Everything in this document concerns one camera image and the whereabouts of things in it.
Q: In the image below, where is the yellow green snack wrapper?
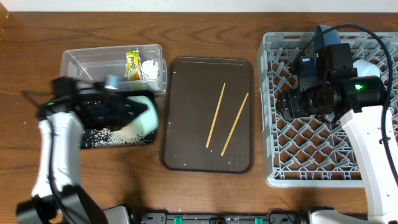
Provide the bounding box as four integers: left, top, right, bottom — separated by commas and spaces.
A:
125, 50, 142, 81

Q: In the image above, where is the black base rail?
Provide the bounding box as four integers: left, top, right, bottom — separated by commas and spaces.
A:
134, 212, 309, 224

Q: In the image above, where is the wooden chopstick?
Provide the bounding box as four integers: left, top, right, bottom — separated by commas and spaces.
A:
205, 82, 226, 148
220, 93, 249, 157

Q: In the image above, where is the dark blue plate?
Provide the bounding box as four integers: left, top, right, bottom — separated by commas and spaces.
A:
313, 25, 341, 51

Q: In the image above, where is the mint bowl with rice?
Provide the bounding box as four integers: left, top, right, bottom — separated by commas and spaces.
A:
126, 96, 159, 137

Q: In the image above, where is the clear plastic waste bin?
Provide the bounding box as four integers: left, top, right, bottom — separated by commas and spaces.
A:
60, 44, 168, 95

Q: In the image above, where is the light blue bowl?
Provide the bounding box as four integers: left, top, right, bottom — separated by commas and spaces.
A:
353, 59, 380, 78

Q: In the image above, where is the black plastic tray bin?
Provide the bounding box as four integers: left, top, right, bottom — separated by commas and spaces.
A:
83, 90, 156, 145

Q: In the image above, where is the dark brown serving tray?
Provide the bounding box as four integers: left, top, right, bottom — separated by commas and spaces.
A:
160, 57, 254, 174

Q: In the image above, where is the grey dishwasher rack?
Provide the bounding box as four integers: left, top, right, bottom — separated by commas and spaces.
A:
257, 32, 397, 188

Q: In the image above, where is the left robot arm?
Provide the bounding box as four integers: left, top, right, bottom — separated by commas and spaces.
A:
16, 77, 155, 223

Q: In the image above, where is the white tissue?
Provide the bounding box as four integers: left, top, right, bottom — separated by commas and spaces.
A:
141, 60, 159, 80

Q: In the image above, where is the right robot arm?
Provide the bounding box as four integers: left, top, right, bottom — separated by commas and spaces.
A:
277, 57, 397, 223

